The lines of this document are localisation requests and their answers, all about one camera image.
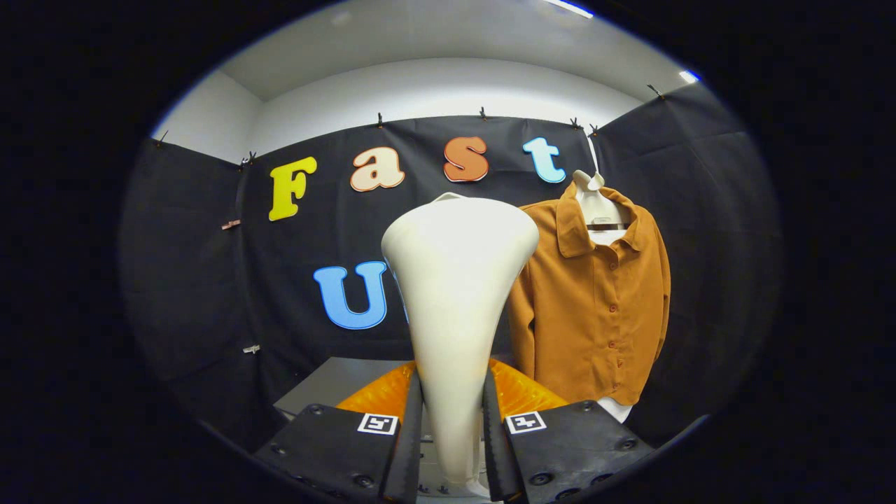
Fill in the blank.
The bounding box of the row of black cloth clips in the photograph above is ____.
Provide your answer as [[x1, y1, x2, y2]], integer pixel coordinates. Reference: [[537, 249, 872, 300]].
[[154, 84, 667, 170]]

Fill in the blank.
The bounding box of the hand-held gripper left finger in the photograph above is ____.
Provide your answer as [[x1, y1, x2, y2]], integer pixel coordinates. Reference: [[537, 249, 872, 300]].
[[253, 360, 426, 504]]

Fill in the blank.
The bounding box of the orange-brown button shirt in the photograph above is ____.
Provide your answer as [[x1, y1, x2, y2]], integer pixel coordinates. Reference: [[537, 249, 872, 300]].
[[507, 183, 672, 407]]

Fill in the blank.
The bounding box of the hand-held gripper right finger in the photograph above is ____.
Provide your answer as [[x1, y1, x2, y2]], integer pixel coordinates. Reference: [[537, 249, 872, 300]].
[[481, 358, 656, 504]]

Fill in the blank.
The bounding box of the white mannequin hanger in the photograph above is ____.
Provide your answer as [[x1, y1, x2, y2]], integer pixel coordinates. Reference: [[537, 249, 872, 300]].
[[571, 136, 635, 424]]

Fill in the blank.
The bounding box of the grey cabinet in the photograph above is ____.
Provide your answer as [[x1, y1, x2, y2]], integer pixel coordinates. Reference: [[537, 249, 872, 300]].
[[273, 356, 421, 422]]

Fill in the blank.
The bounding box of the long ceiling light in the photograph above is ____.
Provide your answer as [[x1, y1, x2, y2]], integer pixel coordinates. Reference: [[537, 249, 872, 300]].
[[542, 0, 595, 20]]

